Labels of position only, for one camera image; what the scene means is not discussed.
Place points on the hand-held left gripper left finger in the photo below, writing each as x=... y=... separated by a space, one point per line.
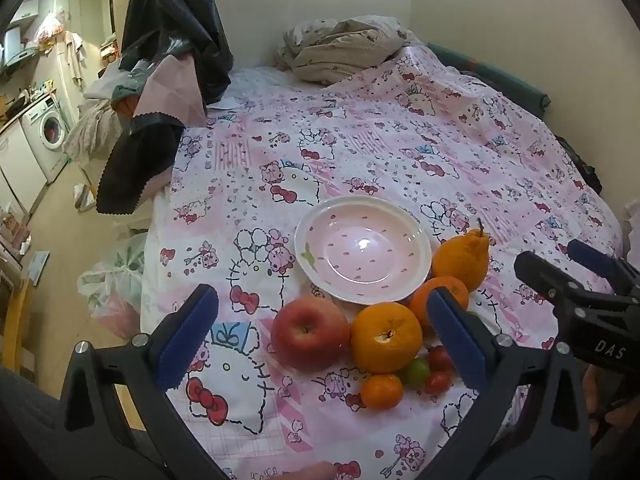
x=187 y=335

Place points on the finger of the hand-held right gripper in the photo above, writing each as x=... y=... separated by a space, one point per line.
x=592 y=256
x=545 y=275

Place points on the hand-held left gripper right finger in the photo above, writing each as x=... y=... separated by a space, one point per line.
x=455 y=335

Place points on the deep orange round orange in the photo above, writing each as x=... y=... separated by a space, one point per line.
x=419 y=305

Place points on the large light orange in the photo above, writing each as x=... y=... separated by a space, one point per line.
x=385 y=340

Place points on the pear-shaped orange with stem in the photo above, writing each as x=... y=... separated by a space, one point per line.
x=460 y=260

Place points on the small mandarin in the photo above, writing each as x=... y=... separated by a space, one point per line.
x=382 y=391

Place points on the red apple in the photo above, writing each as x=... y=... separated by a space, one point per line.
x=310 y=332

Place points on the pink speckled plate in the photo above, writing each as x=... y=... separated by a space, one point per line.
x=360 y=250

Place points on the person's right hand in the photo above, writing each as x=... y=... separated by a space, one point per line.
x=592 y=395

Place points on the red cherry tomato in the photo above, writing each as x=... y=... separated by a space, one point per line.
x=437 y=382
x=439 y=358

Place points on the white plastic bag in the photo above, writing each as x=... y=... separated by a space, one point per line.
x=115 y=285

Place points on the dark cloth with zigzag edge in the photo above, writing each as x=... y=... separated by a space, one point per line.
x=135 y=165

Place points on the teal bed edge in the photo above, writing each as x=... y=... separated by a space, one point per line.
x=500 y=77

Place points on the white cabinet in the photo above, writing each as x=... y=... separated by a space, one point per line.
x=17 y=170

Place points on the pile of pale clothes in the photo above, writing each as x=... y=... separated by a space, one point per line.
x=97 y=115

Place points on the pink cloth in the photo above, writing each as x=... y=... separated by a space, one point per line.
x=170 y=90

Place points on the white washing machine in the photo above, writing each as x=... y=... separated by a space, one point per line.
x=47 y=130

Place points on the crumpled beige blanket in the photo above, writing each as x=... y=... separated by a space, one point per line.
x=340 y=50

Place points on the black hanging garment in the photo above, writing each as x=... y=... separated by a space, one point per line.
x=170 y=10

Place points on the pink hanging clothes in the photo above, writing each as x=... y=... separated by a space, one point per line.
x=50 y=30

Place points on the yellow wooden chair frame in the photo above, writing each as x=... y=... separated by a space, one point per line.
x=17 y=325

